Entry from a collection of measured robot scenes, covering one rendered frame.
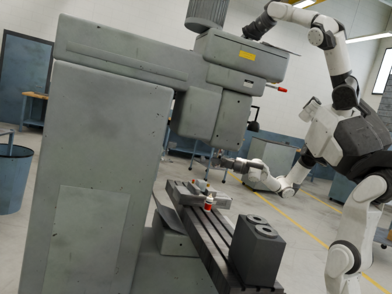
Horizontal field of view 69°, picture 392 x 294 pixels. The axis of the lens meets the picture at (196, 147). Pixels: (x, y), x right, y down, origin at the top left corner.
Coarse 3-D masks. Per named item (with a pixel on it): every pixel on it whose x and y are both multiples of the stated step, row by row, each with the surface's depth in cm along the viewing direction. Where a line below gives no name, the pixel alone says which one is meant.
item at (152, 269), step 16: (144, 240) 161; (144, 256) 149; (160, 256) 151; (176, 256) 154; (144, 272) 150; (160, 272) 153; (176, 272) 156; (192, 272) 159; (144, 288) 152; (160, 288) 155; (176, 288) 158; (192, 288) 161; (208, 288) 164
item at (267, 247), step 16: (240, 224) 121; (256, 224) 116; (240, 240) 118; (256, 240) 104; (272, 240) 105; (240, 256) 115; (256, 256) 105; (272, 256) 106; (240, 272) 112; (256, 272) 106; (272, 272) 108
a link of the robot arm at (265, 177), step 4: (252, 160) 165; (256, 160) 163; (260, 160) 163; (264, 164) 165; (264, 168) 166; (268, 168) 167; (264, 172) 168; (268, 172) 166; (260, 176) 169; (264, 176) 167; (268, 176) 165; (260, 180) 167; (264, 180) 165; (268, 180) 166
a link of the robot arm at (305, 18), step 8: (296, 16) 128; (304, 16) 125; (312, 16) 123; (320, 16) 121; (304, 24) 126; (312, 24) 121; (320, 24) 119; (328, 24) 120; (336, 24) 122; (336, 32) 123
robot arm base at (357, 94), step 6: (354, 78) 133; (342, 84) 125; (336, 90) 127; (342, 90) 125; (348, 90) 124; (354, 90) 123; (336, 96) 128; (342, 96) 126; (348, 96) 125; (354, 96) 124; (336, 102) 129; (342, 102) 128; (348, 102) 126; (354, 102) 125; (336, 108) 130; (342, 108) 129
